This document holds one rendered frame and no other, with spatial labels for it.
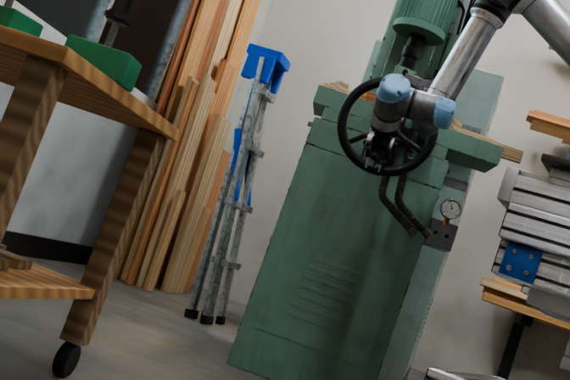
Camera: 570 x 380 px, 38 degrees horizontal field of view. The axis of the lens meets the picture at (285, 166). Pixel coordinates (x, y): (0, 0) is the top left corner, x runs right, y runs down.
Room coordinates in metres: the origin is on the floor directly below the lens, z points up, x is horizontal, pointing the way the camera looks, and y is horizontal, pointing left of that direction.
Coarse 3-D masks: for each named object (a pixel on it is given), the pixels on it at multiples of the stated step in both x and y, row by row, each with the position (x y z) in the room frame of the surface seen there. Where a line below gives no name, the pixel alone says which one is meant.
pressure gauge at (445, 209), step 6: (450, 198) 2.41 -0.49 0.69; (444, 204) 2.41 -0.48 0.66; (450, 204) 2.41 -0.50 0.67; (456, 204) 2.41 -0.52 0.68; (444, 210) 2.41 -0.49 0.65; (450, 210) 2.41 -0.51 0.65; (456, 210) 2.41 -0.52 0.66; (444, 216) 2.42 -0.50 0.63; (450, 216) 2.41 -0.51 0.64; (456, 216) 2.41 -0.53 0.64; (444, 222) 2.43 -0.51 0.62
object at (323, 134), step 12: (324, 120) 2.51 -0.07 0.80; (312, 132) 2.51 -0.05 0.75; (324, 132) 2.51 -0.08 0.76; (336, 132) 2.51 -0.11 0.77; (348, 132) 2.50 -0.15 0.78; (360, 132) 2.50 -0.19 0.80; (312, 144) 2.51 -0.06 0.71; (324, 144) 2.51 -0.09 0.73; (336, 144) 2.51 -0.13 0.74; (360, 144) 2.50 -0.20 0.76; (360, 156) 2.50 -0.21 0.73; (396, 156) 2.49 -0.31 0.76; (420, 168) 2.48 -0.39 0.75; (432, 168) 2.48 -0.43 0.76; (444, 168) 2.48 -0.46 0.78; (420, 180) 2.48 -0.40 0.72; (432, 180) 2.48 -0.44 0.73
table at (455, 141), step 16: (320, 96) 2.51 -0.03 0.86; (336, 96) 2.51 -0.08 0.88; (320, 112) 2.64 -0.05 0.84; (352, 112) 2.51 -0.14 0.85; (368, 112) 2.50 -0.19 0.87; (448, 144) 2.48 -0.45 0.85; (464, 144) 2.47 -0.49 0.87; (480, 144) 2.47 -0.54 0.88; (496, 144) 2.47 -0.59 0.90; (464, 160) 2.58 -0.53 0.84; (480, 160) 2.49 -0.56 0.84; (496, 160) 2.46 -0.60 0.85
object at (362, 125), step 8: (328, 112) 2.51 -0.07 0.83; (336, 112) 2.51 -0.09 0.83; (328, 120) 2.51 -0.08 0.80; (336, 120) 2.51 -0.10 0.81; (352, 120) 2.50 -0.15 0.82; (360, 120) 2.50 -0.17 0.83; (352, 128) 2.50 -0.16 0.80; (360, 128) 2.50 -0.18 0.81; (368, 128) 2.50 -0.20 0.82; (408, 136) 2.49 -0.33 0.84; (400, 144) 2.49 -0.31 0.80; (416, 144) 2.49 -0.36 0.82; (432, 152) 2.48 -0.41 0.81; (440, 152) 2.48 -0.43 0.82
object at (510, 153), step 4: (464, 132) 2.63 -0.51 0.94; (472, 136) 2.63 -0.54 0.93; (476, 136) 2.62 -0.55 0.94; (500, 144) 2.62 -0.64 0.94; (504, 148) 2.62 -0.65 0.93; (508, 148) 2.61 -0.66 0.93; (512, 148) 2.61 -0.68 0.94; (504, 152) 2.62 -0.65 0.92; (508, 152) 2.61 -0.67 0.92; (512, 152) 2.61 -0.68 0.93; (516, 152) 2.61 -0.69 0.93; (520, 152) 2.61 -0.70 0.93; (504, 156) 2.62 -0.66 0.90; (508, 156) 2.61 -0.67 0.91; (512, 156) 2.61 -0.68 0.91; (516, 156) 2.61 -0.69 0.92; (520, 156) 2.61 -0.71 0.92; (512, 160) 2.62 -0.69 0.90; (516, 160) 2.61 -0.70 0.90; (520, 160) 2.61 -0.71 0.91
